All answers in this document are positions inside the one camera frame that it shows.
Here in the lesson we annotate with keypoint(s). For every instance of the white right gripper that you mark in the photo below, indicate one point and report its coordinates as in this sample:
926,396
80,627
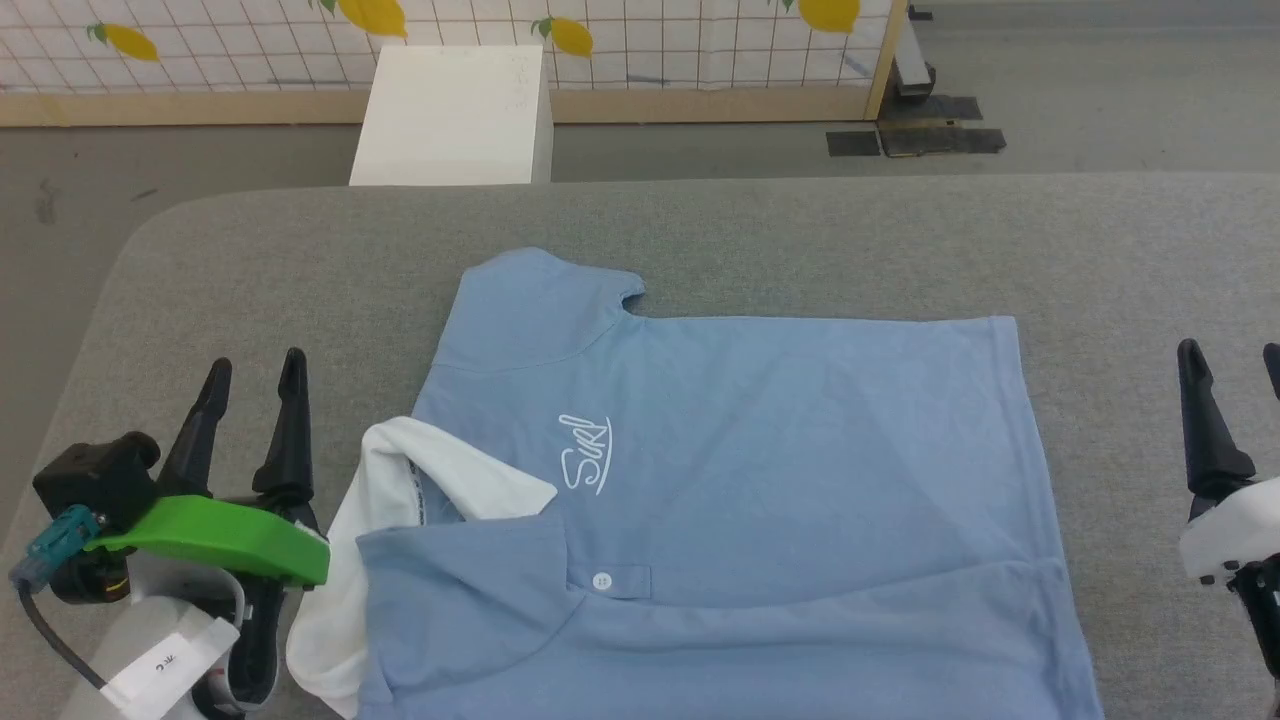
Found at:
1235,535

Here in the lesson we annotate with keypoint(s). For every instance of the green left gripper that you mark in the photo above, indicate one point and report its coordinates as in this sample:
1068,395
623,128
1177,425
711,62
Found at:
210,535

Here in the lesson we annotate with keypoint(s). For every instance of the light blue polo shirt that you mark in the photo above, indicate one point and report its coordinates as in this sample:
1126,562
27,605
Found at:
760,480

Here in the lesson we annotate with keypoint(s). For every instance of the white box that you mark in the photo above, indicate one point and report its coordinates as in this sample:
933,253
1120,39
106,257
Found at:
455,115

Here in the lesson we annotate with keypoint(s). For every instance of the large black floor mat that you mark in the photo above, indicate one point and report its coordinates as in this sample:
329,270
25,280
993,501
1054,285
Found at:
945,138

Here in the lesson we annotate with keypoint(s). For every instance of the lemon print partition screen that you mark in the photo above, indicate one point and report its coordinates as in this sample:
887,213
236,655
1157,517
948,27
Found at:
450,30

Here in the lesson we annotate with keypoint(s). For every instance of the small black floor mat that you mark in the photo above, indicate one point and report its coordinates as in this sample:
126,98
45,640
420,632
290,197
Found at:
853,143

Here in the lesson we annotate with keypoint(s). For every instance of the grey metal screen foot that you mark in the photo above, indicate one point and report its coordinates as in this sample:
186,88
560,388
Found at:
912,65

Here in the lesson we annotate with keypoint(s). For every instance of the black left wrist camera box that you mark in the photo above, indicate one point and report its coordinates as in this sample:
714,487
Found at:
95,485

